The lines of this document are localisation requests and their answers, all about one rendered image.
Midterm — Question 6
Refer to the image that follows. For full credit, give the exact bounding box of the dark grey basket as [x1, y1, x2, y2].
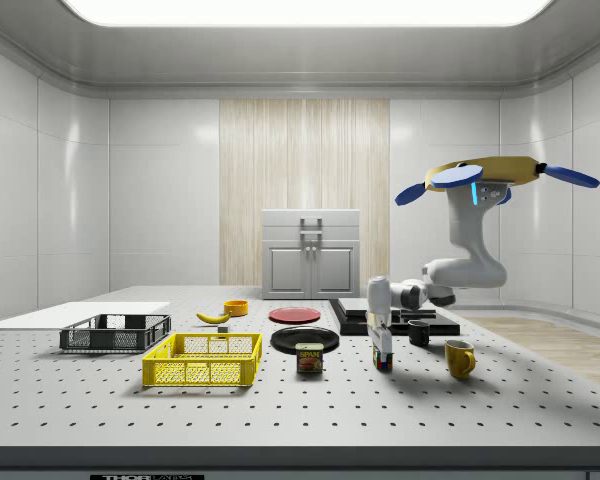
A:
[59, 313, 173, 354]

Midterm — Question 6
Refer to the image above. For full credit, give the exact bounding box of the puzzle cube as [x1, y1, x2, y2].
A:
[372, 346, 395, 373]

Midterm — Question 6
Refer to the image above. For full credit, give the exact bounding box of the flat-sided can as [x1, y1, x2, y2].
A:
[295, 342, 325, 375]

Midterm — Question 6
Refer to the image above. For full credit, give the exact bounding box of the drone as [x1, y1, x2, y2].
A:
[394, 155, 600, 206]

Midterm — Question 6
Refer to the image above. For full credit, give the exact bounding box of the white cabinet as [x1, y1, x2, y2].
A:
[261, 208, 361, 301]

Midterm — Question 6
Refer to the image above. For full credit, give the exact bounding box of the yellow basket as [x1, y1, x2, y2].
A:
[141, 332, 264, 388]

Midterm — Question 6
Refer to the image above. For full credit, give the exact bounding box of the yellow mug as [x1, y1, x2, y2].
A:
[444, 339, 478, 380]

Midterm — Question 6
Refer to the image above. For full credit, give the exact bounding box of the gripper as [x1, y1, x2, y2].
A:
[369, 322, 394, 355]

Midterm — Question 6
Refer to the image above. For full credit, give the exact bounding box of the black mug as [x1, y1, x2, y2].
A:
[407, 319, 431, 347]

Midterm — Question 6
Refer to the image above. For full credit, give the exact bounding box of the red plate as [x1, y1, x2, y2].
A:
[268, 306, 322, 324]

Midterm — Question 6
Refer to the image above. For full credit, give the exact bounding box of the black plate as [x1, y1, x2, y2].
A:
[270, 325, 341, 354]

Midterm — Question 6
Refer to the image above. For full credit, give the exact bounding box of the black stove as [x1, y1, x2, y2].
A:
[328, 295, 462, 337]

